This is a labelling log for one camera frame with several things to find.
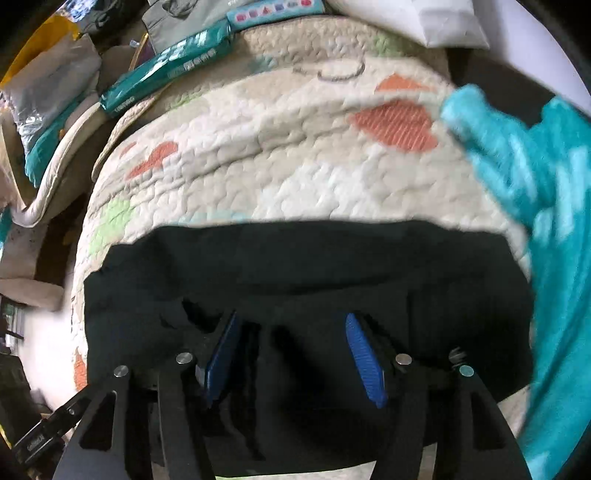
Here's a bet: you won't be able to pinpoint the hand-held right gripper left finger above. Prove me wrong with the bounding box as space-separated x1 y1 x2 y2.
52 310 243 480

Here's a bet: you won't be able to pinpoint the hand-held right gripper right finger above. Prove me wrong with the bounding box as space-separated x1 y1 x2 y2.
345 313 534 480

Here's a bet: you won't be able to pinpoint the black pants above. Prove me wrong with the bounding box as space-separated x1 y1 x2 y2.
83 220 536 478

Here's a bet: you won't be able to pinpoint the teal patterned cloth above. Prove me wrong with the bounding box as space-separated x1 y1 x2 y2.
438 85 591 480

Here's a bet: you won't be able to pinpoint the quilted printed blanket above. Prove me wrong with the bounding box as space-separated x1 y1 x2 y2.
69 16 532 462

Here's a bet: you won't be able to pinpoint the green wipes pack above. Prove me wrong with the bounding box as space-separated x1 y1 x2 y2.
99 25 236 118

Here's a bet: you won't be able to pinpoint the silver foil bag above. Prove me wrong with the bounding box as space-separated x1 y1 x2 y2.
6 37 103 155

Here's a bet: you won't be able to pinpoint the grey folded cloth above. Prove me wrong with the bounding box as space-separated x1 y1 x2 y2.
141 0 241 52

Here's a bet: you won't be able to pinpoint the white pillow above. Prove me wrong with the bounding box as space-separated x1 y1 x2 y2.
332 0 491 49

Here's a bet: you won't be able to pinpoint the teal pack with coloured shapes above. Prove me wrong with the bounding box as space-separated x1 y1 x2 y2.
226 0 326 32

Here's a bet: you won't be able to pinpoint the yellow bag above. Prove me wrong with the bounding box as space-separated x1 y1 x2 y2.
0 16 83 88

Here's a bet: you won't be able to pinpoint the grey cord loop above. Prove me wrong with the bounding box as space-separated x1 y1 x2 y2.
292 59 366 85

